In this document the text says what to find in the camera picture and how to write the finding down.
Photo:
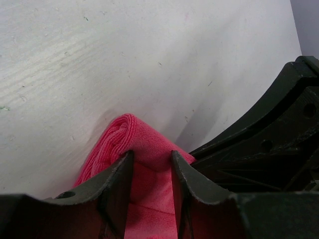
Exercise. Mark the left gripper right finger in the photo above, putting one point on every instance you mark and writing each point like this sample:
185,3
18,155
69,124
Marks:
204,210

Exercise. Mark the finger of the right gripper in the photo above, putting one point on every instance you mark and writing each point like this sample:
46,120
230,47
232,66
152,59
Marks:
274,147

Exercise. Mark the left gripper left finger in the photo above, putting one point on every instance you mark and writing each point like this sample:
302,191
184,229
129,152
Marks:
96,209

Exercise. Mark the pink towel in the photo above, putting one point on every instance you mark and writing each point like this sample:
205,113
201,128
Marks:
151,213

